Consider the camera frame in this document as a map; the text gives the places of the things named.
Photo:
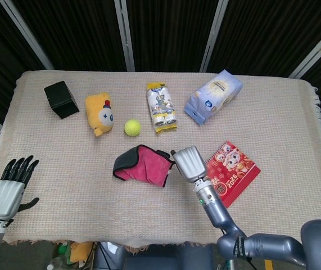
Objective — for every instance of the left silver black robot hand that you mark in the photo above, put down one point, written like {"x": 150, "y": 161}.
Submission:
{"x": 5, "y": 197}

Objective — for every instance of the red spiral desk calendar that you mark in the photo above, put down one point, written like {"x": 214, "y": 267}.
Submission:
{"x": 233, "y": 174}

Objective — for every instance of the light blue tissue pack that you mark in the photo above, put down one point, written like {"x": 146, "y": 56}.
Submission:
{"x": 213, "y": 95}

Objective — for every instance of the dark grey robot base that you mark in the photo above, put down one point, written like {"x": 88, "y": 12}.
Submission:
{"x": 163, "y": 258}

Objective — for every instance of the pink and grey towel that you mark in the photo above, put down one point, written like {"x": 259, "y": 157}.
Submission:
{"x": 146, "y": 168}

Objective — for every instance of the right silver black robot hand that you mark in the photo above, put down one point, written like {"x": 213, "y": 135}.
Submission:
{"x": 191, "y": 164}

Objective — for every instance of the green plastic bottle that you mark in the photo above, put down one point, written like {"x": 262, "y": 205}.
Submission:
{"x": 63, "y": 250}

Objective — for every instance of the beige woven tablecloth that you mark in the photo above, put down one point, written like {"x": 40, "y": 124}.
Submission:
{"x": 92, "y": 197}

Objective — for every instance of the black box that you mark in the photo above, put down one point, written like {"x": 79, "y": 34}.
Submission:
{"x": 60, "y": 98}

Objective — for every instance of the yellow-green tennis ball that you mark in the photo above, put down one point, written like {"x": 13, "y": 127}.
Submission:
{"x": 132, "y": 128}

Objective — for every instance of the yellow white pack of rolls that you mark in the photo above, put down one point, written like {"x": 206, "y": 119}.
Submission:
{"x": 161, "y": 107}

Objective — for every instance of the yellow plush toy with face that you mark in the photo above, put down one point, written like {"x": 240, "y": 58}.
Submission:
{"x": 98, "y": 109}

